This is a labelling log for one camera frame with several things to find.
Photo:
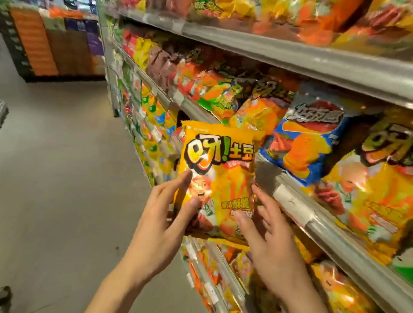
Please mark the person's right hand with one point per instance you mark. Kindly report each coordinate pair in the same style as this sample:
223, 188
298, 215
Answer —
277, 254

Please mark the stack of brown boxes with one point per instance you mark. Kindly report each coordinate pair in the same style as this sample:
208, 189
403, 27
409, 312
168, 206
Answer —
70, 51

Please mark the row of mixed snack bags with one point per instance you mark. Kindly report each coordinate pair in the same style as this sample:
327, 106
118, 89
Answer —
208, 82

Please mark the white shelf price label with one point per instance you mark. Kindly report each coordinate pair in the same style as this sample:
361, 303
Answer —
291, 205

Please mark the silver metal shelf rack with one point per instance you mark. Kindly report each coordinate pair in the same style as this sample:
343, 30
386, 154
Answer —
317, 63

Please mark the yellow potato snack packet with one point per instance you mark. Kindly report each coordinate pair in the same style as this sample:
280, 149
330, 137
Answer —
224, 164

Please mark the stack of purple boxes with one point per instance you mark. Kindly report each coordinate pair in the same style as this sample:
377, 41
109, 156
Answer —
91, 37

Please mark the person's right thumb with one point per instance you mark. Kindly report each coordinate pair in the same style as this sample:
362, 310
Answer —
248, 230

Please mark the row of yellow snack bags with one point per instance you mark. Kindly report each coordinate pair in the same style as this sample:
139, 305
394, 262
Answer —
343, 297

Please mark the stack of orange boxes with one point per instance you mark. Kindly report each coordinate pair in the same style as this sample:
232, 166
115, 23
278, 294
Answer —
34, 40

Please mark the large yellow chip packet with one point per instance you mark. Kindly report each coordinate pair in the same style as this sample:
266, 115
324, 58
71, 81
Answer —
383, 193

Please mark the row of orange snack bags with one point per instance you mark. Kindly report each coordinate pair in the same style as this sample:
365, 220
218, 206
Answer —
287, 6

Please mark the blue orange chip packet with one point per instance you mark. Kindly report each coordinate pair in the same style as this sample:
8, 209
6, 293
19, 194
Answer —
306, 145

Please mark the person's left forearm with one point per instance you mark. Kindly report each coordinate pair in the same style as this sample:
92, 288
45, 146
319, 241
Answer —
111, 301

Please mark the person's left hand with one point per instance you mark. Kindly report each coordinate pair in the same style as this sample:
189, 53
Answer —
154, 238

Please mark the black display base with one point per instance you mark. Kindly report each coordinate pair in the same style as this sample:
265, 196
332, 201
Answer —
14, 57

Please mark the person's left thumb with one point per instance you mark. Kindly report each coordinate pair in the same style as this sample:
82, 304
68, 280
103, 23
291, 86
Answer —
189, 216

